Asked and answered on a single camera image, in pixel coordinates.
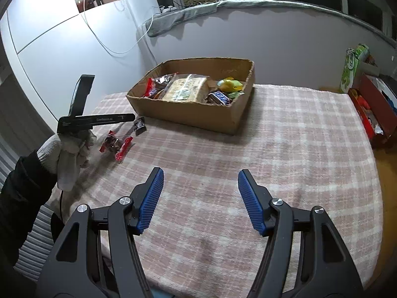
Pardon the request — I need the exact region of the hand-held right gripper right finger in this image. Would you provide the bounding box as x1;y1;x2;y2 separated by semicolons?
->
237;169;365;298

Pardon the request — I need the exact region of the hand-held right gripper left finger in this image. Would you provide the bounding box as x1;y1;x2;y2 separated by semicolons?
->
35;167;165;298

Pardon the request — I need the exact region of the small dark snack packet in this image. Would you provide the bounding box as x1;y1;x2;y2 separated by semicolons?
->
133;117;147;135

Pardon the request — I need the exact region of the thin red snack packet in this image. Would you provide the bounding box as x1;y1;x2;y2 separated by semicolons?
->
144;77;156;98

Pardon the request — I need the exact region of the brown clear snack packet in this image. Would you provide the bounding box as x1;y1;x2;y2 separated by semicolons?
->
153;74;177;92

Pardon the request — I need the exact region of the large clear snack bag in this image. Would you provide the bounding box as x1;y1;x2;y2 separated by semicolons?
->
161;74;211;103

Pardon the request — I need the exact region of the cardboard box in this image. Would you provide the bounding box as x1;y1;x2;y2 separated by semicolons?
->
126;57;255;135

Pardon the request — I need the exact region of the brown chocolate bar packet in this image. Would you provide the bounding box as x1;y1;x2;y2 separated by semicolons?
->
205;90;233;106

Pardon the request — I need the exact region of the person's left forearm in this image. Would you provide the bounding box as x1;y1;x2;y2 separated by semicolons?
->
0;150;59;267

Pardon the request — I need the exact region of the person's left hand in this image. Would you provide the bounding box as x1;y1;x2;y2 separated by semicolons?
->
36;129;97;191

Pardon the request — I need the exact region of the white wardrobe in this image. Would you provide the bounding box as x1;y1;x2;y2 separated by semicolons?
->
0;0;159;131

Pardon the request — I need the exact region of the pink plaid blanket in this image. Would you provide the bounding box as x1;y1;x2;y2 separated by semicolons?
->
51;84;383;298

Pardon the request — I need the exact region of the white ribbed radiator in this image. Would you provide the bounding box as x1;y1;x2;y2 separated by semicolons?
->
12;205;58;281

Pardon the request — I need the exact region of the red box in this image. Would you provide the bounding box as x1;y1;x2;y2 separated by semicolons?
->
347;74;397;148

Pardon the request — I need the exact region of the green carton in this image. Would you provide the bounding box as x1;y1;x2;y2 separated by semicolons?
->
339;44;370;94

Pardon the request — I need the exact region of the white box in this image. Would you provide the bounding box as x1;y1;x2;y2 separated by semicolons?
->
357;60;380;76

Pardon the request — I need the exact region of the white cable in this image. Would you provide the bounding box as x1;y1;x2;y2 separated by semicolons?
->
80;0;154;55

